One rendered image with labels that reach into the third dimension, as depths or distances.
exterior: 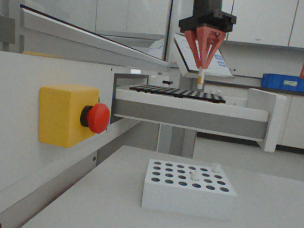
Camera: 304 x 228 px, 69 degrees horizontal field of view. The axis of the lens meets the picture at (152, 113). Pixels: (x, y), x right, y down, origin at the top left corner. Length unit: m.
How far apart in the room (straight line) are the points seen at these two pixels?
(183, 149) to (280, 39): 2.82
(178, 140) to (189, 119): 1.12
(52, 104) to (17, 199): 0.12
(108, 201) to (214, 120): 0.26
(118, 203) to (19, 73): 0.20
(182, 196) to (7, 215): 0.22
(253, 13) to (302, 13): 0.67
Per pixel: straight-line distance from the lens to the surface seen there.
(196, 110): 0.47
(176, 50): 1.38
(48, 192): 0.39
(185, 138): 1.58
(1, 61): 0.26
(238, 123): 0.48
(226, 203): 0.33
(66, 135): 0.29
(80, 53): 0.36
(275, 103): 0.47
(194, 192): 0.32
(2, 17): 0.26
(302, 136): 3.90
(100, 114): 0.28
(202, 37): 0.45
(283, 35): 4.05
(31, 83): 0.29
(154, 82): 0.78
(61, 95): 0.28
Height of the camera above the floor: 0.94
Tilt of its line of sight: 11 degrees down
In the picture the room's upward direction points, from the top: 7 degrees clockwise
